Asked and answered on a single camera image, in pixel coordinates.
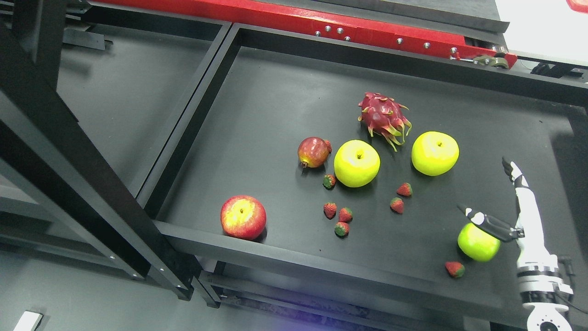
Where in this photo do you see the strawberry lower middle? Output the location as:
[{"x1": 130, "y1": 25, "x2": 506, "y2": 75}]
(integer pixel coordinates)
[{"x1": 338, "y1": 207, "x2": 353, "y2": 223}]

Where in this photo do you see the strawberry lower left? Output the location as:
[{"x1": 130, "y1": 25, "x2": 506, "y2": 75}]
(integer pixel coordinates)
[{"x1": 323, "y1": 202, "x2": 338, "y2": 220}]

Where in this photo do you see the yellow apple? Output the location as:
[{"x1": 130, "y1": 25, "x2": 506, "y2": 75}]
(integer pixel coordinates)
[
  {"x1": 411, "y1": 131, "x2": 460, "y2": 177},
  {"x1": 334, "y1": 140, "x2": 381, "y2": 188}
]

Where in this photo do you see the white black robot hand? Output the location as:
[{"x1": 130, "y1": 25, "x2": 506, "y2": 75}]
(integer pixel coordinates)
[{"x1": 457, "y1": 157, "x2": 559, "y2": 273}]

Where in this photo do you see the red apple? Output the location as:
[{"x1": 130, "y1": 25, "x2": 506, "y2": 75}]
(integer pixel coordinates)
[{"x1": 220, "y1": 195, "x2": 267, "y2": 240}]

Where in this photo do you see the yellow apple left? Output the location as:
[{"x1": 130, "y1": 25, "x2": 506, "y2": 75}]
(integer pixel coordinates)
[{"x1": 334, "y1": 140, "x2": 381, "y2": 188}]

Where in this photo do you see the green apple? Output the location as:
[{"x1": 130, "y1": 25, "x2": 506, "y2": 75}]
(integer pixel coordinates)
[{"x1": 457, "y1": 223, "x2": 501, "y2": 262}]

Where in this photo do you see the strawberry near green apple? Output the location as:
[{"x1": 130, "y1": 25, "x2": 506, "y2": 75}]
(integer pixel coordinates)
[{"x1": 445, "y1": 261, "x2": 465, "y2": 278}]

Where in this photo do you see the red metal beam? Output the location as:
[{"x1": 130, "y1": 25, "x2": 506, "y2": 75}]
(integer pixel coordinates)
[{"x1": 109, "y1": 0, "x2": 517, "y2": 68}]

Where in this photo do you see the strawberry beside pomegranate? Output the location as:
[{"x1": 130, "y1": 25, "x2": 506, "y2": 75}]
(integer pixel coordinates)
[{"x1": 322, "y1": 174, "x2": 337, "y2": 190}]

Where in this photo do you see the yellow apple right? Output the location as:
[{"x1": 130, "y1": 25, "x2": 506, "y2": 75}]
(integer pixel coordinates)
[{"x1": 411, "y1": 131, "x2": 460, "y2": 177}]

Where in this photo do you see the strawberry right middle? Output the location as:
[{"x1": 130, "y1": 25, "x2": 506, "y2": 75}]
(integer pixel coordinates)
[{"x1": 389, "y1": 197, "x2": 405, "y2": 215}]

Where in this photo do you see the pink dragon fruit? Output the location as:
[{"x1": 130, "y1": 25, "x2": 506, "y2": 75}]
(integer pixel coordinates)
[{"x1": 357, "y1": 92, "x2": 413, "y2": 152}]

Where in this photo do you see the strawberry lowest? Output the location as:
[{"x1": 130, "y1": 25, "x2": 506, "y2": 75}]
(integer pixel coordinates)
[{"x1": 334, "y1": 222, "x2": 350, "y2": 238}]

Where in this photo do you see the black metal shelf rack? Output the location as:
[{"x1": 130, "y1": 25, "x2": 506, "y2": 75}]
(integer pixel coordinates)
[{"x1": 1, "y1": 1, "x2": 587, "y2": 330}]

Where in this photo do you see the red pomegranate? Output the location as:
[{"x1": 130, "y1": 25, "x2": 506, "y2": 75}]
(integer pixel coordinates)
[{"x1": 297, "y1": 137, "x2": 332, "y2": 168}]

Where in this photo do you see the strawberry upper right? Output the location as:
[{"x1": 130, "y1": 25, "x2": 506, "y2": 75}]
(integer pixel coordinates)
[{"x1": 396, "y1": 182, "x2": 413, "y2": 197}]

